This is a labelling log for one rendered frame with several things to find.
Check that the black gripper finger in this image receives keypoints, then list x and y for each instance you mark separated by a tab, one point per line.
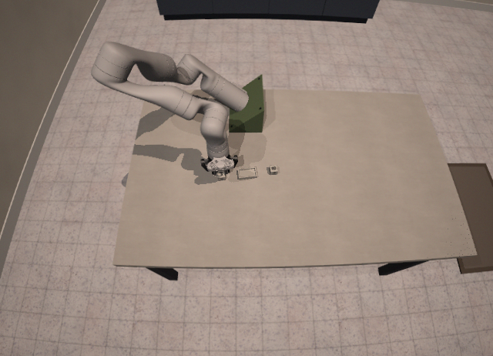
235	160
204	163

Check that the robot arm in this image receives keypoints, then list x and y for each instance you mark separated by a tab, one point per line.
115	61

